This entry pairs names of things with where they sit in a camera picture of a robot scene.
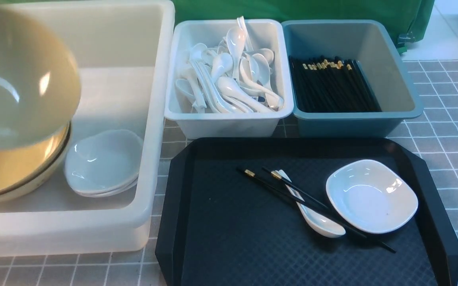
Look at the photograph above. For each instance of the white square sauce dish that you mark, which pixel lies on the white square sauce dish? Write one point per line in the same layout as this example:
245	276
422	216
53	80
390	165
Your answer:
371	197

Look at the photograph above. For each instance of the white ceramic soup spoon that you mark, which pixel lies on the white ceramic soup spoon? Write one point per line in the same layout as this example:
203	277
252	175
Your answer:
319	223

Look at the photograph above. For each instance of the black chopstick gold band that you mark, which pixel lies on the black chopstick gold band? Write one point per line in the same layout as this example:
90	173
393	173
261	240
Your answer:
276	190

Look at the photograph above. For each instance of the yellow-green noodle bowl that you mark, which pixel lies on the yellow-green noodle bowl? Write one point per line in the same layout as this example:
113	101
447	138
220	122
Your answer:
40	84

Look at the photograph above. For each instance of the bottom stacked cream bowl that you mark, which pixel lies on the bottom stacked cream bowl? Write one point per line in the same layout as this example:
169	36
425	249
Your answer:
42	177

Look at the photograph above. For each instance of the top stacked yellow bowl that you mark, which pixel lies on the top stacked yellow bowl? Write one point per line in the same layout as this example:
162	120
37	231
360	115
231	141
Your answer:
17	166

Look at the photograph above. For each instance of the pile of black chopsticks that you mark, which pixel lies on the pile of black chopsticks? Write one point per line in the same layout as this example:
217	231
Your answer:
331	85

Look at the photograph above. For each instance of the blue-grey plastic chopstick bin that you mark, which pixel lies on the blue-grey plastic chopstick bin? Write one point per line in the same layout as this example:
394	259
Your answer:
368	42

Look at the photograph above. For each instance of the black plastic serving tray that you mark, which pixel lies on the black plastic serving tray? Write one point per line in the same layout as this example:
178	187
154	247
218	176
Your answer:
221	228

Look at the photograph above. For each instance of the pile of white spoons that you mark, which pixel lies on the pile of white spoons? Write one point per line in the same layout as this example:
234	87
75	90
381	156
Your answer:
232	77

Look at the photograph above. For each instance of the white plastic spoon bin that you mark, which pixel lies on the white plastic spoon bin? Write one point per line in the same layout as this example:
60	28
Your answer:
264	33

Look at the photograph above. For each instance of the lower stacked white dish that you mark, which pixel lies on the lower stacked white dish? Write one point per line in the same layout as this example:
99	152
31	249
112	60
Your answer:
109	193

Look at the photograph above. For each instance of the stacked white dish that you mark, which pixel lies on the stacked white dish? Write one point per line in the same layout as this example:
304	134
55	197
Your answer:
103	162
109	193

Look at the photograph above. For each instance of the top stacked white dish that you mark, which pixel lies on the top stacked white dish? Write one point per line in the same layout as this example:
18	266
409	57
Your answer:
103	162

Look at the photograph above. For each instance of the large white plastic tub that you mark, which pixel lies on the large white plastic tub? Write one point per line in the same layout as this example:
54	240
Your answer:
122	48

